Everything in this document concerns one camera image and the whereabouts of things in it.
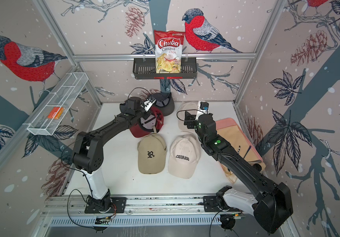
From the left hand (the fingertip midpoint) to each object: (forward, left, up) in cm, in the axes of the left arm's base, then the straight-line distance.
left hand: (151, 103), depth 94 cm
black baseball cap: (+18, -7, -17) cm, 25 cm away
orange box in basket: (-22, +41, +15) cm, 49 cm away
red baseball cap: (-7, +7, -19) cm, 21 cm away
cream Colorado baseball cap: (-29, -21, -14) cm, 39 cm away
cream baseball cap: (+7, -27, -12) cm, 30 cm away
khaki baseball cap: (-29, -2, -13) cm, 32 cm away
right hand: (-16, -24, +10) cm, 30 cm away
